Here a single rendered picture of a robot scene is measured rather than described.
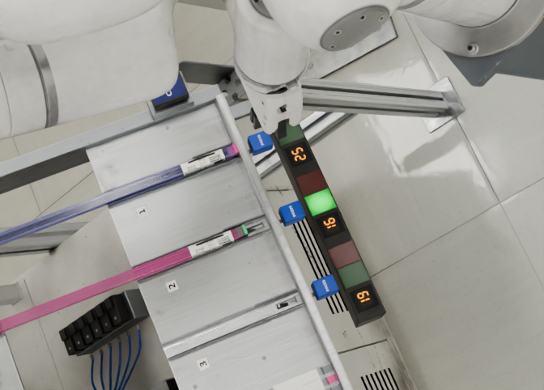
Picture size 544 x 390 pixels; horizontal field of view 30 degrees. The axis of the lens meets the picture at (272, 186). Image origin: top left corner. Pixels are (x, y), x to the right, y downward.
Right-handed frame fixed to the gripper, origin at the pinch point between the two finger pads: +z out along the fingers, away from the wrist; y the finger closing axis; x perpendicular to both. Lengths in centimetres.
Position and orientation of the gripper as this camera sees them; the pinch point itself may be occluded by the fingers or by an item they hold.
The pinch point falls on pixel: (263, 115)
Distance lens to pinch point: 130.7
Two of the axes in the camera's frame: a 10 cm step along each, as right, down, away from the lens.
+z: -0.5, 3.2, 9.5
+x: -9.2, 3.6, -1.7
